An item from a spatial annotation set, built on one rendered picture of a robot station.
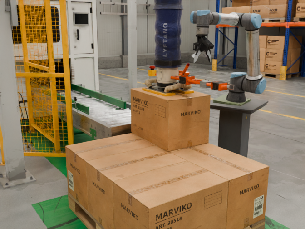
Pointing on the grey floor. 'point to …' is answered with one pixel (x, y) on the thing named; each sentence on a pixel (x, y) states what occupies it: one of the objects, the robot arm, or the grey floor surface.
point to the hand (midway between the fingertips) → (202, 62)
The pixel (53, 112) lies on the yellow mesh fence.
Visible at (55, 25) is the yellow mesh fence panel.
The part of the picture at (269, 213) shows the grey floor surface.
